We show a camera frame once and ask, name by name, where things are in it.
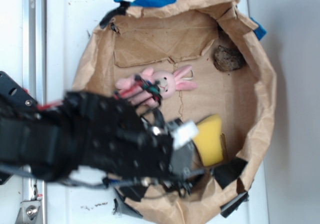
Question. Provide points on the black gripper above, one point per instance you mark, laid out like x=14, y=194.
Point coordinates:
x=144, y=153

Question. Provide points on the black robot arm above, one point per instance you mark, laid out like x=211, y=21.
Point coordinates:
x=98, y=142

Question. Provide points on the pink plush bunny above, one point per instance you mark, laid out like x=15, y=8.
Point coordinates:
x=149, y=86

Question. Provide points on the yellow sponge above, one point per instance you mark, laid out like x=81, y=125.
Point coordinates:
x=208, y=141

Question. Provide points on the brown grey rock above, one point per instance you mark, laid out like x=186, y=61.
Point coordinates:
x=227, y=59

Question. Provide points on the white plastic tray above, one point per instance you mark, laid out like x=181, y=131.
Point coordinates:
x=70, y=24

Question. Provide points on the brown paper bag bin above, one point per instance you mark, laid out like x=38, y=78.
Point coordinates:
x=189, y=32

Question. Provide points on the blue tape strip top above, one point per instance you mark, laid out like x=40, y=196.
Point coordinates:
x=147, y=3

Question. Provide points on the blue tape strip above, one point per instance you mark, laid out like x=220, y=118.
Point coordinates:
x=147, y=3
x=260, y=32

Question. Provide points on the blue tape strip right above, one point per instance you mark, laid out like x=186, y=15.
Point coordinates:
x=260, y=32

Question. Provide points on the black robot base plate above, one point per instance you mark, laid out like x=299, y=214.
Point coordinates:
x=12, y=86

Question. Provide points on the metal corner bracket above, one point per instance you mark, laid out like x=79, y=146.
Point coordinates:
x=30, y=212

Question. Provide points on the aluminium frame rail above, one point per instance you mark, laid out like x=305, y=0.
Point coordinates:
x=34, y=26

